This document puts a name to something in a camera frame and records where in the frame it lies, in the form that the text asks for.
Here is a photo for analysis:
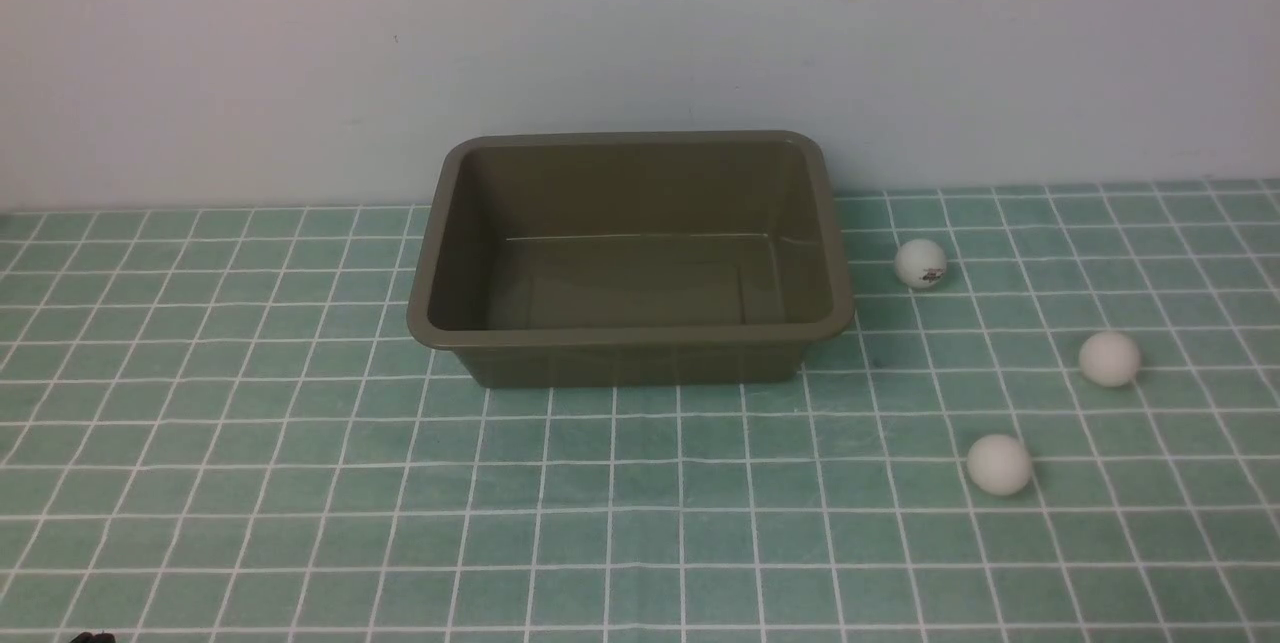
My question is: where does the white ping-pong ball with logo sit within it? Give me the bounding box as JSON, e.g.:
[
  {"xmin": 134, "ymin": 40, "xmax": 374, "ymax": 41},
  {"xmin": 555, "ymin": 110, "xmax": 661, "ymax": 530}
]
[{"xmin": 893, "ymin": 238, "xmax": 948, "ymax": 289}]

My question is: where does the white ping-pong ball front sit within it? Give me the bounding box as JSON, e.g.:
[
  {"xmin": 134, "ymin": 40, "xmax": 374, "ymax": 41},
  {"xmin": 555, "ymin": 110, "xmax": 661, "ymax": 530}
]
[{"xmin": 965, "ymin": 434, "xmax": 1034, "ymax": 497}]

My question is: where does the plain white ping-pong ball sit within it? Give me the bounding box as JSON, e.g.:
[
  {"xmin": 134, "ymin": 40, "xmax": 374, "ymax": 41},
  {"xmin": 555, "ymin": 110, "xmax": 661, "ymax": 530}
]
[{"xmin": 1078, "ymin": 330, "xmax": 1142, "ymax": 388}]

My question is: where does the olive green plastic bin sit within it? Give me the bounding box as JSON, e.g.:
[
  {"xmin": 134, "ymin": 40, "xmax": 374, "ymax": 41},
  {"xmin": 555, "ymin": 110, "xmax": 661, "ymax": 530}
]
[{"xmin": 407, "ymin": 131, "xmax": 855, "ymax": 389}]

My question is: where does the green checkered tablecloth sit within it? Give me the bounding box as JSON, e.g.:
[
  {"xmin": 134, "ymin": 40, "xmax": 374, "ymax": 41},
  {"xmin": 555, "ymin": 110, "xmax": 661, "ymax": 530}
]
[{"xmin": 1, "ymin": 179, "xmax": 1279, "ymax": 642}]

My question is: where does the small black object at edge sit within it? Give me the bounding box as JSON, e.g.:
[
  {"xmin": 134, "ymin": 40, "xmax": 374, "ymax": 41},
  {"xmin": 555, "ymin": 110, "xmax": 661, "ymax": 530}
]
[{"xmin": 69, "ymin": 631, "xmax": 116, "ymax": 643}]

